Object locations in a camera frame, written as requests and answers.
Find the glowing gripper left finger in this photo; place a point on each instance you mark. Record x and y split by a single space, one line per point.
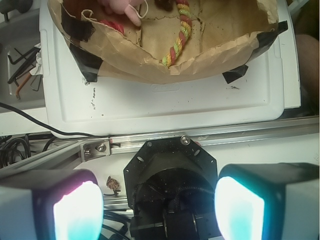
50 205

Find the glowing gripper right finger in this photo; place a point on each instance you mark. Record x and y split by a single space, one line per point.
273 201

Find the dark speckled rock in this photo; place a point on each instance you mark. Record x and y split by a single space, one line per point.
166 5

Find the black hex key set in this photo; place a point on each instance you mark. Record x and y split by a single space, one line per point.
24 62

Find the brown paper bag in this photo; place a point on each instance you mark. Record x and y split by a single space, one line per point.
197 39

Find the red crumpled paper ball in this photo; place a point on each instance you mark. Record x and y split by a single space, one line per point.
116 26

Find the pink plush bunny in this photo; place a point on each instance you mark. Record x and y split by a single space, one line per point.
125 7

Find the aluminium extrusion rail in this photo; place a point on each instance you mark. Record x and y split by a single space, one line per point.
292 140

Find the metal corner bracket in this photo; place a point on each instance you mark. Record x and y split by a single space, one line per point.
94 149

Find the orange handled tool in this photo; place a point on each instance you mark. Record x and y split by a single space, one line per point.
17 92

